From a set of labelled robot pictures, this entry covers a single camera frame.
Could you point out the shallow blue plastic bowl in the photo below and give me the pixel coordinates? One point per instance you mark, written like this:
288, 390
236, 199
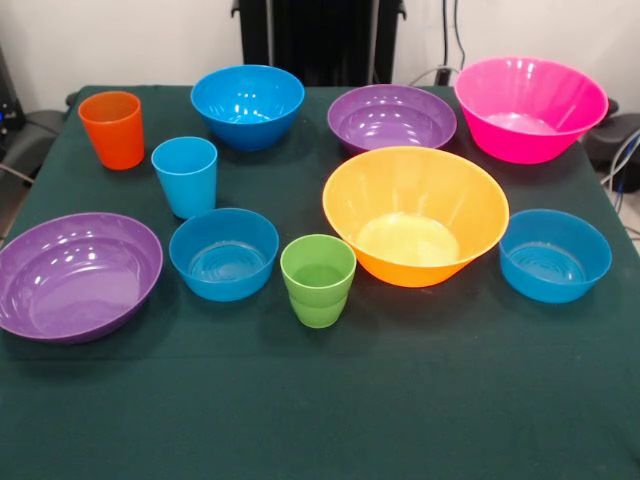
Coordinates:
555, 260
225, 260

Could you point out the light blue plastic cup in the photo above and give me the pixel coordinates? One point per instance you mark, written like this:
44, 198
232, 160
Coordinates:
185, 180

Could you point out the green plastic cup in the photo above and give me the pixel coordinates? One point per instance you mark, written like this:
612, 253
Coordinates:
317, 285

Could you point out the orange plastic bowl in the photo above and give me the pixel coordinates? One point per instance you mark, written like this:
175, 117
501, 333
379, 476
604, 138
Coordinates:
415, 210

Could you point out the purple plastic bowl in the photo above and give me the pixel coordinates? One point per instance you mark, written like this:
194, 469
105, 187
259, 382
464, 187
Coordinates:
390, 120
75, 280

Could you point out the deep blue plastic bowl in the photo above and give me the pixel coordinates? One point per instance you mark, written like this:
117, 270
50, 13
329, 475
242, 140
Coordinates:
247, 110

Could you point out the dark green tablecloth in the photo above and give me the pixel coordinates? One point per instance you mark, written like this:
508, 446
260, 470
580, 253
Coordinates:
320, 400

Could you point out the black power plug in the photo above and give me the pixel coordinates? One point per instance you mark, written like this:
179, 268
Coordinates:
442, 76

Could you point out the orange plastic cup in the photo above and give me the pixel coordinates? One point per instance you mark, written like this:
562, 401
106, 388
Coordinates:
112, 135

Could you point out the pink plastic bowl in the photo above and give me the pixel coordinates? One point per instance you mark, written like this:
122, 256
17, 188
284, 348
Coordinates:
525, 120

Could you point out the black rounded equipment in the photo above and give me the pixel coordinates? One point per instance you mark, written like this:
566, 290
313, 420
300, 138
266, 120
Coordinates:
617, 135

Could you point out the black electronics box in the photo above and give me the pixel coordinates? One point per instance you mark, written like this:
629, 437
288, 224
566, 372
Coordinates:
9, 100

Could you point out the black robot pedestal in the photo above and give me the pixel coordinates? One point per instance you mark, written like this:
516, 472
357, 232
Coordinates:
320, 40

